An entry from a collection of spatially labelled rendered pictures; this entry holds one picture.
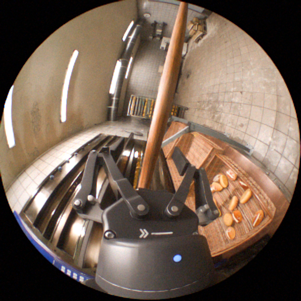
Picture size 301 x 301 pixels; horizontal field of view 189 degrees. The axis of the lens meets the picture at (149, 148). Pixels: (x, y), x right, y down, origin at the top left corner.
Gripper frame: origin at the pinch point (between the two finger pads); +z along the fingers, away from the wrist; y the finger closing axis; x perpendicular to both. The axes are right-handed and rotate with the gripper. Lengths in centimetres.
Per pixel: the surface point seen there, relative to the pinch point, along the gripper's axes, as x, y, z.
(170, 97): 11.1, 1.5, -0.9
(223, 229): -44, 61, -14
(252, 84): 95, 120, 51
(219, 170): -19, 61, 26
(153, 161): -1.7, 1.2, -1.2
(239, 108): 54, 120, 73
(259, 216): -15, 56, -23
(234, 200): -22, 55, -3
